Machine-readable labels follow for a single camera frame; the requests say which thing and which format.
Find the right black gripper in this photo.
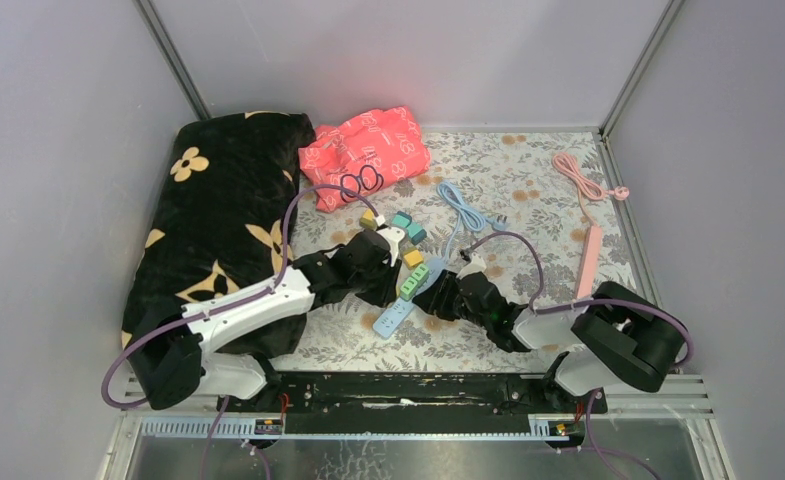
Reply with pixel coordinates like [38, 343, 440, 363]
[411, 268, 490, 330]

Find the green plug cube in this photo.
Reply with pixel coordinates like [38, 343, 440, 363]
[399, 277, 420, 301]
[410, 264, 430, 284]

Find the green plug cube bottom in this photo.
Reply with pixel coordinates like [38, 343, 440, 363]
[410, 264, 430, 284]

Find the blue power strip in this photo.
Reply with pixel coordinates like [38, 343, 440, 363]
[373, 181, 508, 339]

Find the teal plug cube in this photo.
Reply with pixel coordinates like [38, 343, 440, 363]
[406, 223, 427, 245]
[391, 211, 413, 230]

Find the pink power strip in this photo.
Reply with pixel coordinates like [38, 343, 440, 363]
[552, 152, 630, 299]

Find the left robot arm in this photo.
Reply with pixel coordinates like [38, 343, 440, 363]
[128, 227, 405, 411]

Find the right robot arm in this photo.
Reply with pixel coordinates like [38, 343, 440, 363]
[414, 270, 694, 412]

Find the yellow plug cube top-left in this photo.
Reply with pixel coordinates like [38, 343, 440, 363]
[359, 209, 378, 230]

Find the yellow plug cube lower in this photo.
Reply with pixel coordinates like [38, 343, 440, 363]
[401, 248, 424, 270]

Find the floral table mat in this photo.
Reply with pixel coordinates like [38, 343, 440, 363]
[274, 132, 642, 373]

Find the pink patterned bag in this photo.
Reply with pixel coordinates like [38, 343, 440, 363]
[299, 106, 431, 213]

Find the black floral blanket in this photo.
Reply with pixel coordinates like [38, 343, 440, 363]
[120, 111, 317, 384]

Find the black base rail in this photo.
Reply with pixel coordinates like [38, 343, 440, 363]
[224, 371, 607, 435]

